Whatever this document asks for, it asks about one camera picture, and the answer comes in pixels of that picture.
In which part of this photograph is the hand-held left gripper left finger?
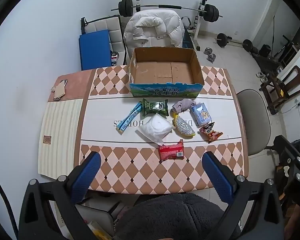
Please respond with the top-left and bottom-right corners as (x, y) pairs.
(19, 151), (102, 240)

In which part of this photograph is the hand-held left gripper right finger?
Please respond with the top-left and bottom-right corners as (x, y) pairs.
(202, 151), (284, 240)

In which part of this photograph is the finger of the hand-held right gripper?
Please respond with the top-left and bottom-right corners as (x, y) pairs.
(273, 134), (300, 167)

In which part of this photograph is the red cartoon snack packet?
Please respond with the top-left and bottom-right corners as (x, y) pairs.
(199, 122), (223, 144)

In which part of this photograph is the silver yellow packet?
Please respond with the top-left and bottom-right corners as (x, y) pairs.
(173, 114), (196, 138)

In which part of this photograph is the light blue tissue pack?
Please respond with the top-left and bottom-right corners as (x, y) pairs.
(191, 102), (213, 127)

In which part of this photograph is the blue stick packet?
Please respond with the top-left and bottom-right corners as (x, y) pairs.
(116, 102), (143, 133)

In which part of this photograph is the white plastic pouch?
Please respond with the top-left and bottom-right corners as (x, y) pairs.
(135, 114), (175, 146)

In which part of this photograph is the grey purple cloth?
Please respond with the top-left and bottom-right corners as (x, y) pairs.
(172, 99), (197, 113)

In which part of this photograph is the green snack packet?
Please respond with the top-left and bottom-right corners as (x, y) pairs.
(141, 98), (169, 117)

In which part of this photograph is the cardboard box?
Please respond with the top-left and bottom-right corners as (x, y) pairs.
(129, 46), (205, 97)

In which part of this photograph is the person's right forearm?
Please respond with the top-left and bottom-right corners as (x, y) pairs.
(286, 204), (300, 240)

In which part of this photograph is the white plastic box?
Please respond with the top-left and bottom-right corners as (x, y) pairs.
(75, 200), (121, 240)

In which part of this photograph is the beige round chair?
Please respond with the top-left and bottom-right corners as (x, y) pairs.
(236, 89), (271, 157)

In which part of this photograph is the pink cream striped mat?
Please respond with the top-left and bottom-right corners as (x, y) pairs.
(37, 69), (97, 180)

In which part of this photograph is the grey fleece clothing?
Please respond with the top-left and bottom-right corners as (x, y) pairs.
(112, 192), (240, 240)

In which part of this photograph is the dark wooden chair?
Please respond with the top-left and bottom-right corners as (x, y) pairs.
(259, 65), (300, 114)

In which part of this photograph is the small cardboard piece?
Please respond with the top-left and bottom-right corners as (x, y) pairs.
(51, 79), (68, 101)

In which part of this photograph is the black exercise bench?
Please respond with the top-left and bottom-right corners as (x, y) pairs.
(250, 50), (283, 73)

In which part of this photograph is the black speaker box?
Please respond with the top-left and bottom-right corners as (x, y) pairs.
(259, 44), (272, 57)

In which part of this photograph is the thin black pole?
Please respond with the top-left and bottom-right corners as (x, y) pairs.
(271, 15), (276, 58)

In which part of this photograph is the short barbell with black plates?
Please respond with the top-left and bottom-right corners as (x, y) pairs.
(214, 33), (253, 52)

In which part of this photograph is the blue folded mat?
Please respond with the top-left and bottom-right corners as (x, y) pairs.
(79, 29), (112, 71)

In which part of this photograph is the black blue weight bench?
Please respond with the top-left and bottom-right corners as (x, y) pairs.
(182, 16), (195, 50)

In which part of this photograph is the white barbell rack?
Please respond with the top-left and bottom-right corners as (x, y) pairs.
(134, 0), (209, 52)

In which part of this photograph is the white padded chair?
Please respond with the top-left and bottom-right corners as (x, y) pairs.
(80, 15), (123, 67)

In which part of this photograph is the white puffer jacket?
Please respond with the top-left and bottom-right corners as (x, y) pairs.
(123, 9), (185, 49)

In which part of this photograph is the long barbell with black plates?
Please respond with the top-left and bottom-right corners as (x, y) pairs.
(111, 0), (223, 22)

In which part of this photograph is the black metal frame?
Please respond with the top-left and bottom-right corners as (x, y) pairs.
(272, 35), (298, 63)

